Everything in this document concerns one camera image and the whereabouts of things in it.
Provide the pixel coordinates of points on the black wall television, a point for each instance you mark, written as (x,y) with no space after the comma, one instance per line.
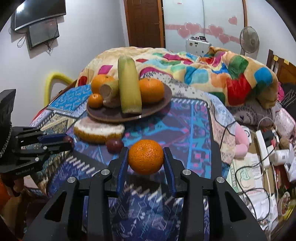
(39,11)

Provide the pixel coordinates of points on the yellow foam tube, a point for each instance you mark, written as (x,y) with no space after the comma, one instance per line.
(57,76)

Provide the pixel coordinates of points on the colourful patchwork blanket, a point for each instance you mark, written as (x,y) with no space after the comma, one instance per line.
(208,69)

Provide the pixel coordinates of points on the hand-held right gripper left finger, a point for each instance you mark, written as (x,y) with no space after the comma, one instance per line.
(122,166)

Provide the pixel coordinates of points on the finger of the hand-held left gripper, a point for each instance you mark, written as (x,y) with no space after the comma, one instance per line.
(34,149)
(34,132)

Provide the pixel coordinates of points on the small red plum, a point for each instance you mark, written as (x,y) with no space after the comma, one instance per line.
(114,146)
(69,140)

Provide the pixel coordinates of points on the wooden bed headboard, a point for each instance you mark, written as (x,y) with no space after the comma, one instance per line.
(284,69)

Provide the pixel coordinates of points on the white power strip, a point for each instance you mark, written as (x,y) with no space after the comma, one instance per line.
(262,148)

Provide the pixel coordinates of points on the small black wall monitor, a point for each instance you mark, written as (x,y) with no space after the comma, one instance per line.
(42,32)

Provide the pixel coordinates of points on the large orange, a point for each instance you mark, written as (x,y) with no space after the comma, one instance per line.
(99,81)
(151,90)

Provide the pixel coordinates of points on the small orange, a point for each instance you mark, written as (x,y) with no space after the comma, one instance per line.
(95,100)
(145,157)

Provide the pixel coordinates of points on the brown wooden door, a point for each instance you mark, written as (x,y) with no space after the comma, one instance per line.
(143,23)

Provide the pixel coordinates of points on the grey patterned cloth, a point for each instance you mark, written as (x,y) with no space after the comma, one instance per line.
(249,111)

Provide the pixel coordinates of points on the standing electric fan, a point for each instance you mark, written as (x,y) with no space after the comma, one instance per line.
(249,38)

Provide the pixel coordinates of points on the purple round plate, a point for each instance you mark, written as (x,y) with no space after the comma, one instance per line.
(152,109)

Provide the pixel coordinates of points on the pink quilted bag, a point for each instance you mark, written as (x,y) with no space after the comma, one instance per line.
(285,122)

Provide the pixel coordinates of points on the long yellow corn cob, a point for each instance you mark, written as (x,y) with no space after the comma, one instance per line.
(129,88)

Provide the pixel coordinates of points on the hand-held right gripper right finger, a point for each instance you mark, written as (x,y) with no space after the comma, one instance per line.
(168,166)

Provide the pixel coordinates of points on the wooden wardrobe with glass doors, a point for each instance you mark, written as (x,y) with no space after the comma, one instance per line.
(180,14)

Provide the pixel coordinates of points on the small white bowl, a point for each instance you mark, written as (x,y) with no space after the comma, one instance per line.
(285,205)

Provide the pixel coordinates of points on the pink plush toy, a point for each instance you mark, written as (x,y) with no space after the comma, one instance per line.
(241,143)

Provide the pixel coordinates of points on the blue patterned bedsheet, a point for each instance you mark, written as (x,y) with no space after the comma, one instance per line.
(185,129)

